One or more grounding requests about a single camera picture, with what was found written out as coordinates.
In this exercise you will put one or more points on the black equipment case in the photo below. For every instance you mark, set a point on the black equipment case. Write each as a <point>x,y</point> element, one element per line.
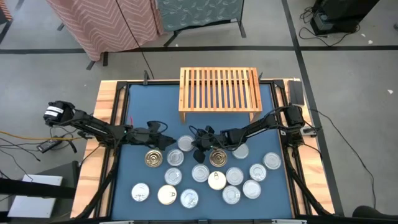
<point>342,12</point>

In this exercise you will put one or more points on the plain silver-lid can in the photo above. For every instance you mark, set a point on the plain silver-lid can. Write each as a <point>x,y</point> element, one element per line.
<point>241,153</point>

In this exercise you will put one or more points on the white strip on frame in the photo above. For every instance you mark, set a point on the white strip on frame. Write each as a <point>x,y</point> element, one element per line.
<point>116,222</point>
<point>289,221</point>

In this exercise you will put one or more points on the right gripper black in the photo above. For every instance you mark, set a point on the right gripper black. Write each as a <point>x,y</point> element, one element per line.
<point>216,141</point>

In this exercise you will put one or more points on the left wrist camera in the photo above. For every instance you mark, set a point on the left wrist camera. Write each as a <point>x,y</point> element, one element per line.
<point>154,127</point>

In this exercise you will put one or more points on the blue table mat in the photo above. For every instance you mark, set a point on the blue table mat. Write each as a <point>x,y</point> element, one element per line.
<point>155,102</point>

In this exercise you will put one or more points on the black rounded object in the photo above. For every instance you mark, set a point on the black rounded object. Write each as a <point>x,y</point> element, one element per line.
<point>373,213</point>

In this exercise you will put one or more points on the black metal bar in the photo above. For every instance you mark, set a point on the black metal bar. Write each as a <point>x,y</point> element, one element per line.
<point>31,188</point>

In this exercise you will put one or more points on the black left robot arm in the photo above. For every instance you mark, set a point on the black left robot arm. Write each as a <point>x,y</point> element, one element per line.
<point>93,125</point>

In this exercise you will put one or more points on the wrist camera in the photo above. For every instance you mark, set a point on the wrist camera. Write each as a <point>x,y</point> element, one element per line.
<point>154,127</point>
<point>209,129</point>

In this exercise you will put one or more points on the red can silver lid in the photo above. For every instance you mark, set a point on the red can silver lid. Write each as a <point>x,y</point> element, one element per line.
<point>140,192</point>

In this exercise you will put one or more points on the white box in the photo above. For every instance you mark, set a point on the white box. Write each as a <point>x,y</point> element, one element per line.
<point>31,207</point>

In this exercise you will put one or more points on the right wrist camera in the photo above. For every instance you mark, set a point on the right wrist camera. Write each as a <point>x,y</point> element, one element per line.
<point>209,129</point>

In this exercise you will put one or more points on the pink chevron cloth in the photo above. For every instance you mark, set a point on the pink chevron cloth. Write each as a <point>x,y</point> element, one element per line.
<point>102,25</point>

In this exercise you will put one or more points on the black flat box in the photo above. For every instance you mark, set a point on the black flat box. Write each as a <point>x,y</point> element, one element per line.
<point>296,92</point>

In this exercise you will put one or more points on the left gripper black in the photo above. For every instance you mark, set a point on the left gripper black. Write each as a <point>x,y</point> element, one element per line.
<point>144,137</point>

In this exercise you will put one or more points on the black power adapter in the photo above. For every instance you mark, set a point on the black power adapter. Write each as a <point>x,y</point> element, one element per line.
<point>49,146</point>

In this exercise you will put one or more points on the orange striped object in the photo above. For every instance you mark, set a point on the orange striped object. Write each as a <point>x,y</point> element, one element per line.
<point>4,11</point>

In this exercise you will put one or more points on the black cloth rack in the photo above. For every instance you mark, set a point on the black cloth rack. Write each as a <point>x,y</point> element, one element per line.
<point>173,38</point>
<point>105,60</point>

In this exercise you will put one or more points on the wooden slatted shelf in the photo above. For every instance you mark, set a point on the wooden slatted shelf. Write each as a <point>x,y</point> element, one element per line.
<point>255,90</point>

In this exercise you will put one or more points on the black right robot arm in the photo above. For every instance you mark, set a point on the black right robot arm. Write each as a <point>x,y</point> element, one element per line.
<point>264,123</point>

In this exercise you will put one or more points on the green-white can silver lid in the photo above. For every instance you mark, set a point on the green-white can silver lid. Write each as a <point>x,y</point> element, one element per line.
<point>234,176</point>

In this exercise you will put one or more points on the teal can silver lid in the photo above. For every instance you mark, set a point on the teal can silver lid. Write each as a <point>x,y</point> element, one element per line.
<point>173,176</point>

